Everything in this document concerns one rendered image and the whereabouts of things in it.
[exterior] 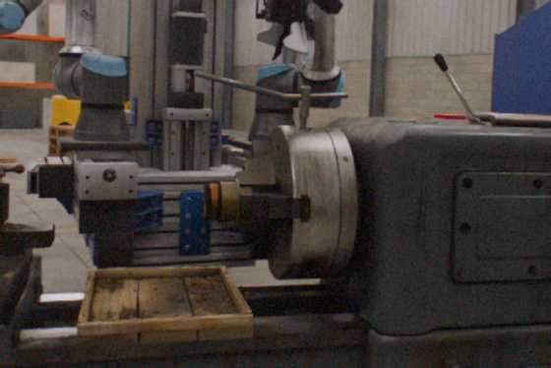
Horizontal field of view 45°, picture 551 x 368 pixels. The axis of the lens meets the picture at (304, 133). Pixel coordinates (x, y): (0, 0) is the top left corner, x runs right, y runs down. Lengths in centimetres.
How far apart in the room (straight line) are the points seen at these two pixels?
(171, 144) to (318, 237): 82
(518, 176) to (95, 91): 109
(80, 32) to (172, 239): 63
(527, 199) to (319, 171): 41
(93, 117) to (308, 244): 80
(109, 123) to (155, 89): 27
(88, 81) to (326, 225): 86
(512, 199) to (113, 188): 95
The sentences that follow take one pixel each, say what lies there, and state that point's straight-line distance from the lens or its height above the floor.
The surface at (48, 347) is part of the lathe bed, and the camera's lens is 125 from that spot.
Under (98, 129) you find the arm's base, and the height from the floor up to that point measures 119.
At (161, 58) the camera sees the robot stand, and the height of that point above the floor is 140.
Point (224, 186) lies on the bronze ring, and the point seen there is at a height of 112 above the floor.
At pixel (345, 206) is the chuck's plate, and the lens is 126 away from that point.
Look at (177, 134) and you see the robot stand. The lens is 200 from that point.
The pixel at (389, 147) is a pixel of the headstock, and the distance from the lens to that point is 123.
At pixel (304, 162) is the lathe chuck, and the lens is 126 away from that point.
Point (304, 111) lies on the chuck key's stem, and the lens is 134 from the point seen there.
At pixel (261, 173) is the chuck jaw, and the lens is 139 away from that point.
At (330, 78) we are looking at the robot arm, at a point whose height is 136.
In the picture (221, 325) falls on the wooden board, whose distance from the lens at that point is 124.
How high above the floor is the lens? 129
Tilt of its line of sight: 3 degrees down
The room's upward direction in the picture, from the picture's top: 2 degrees clockwise
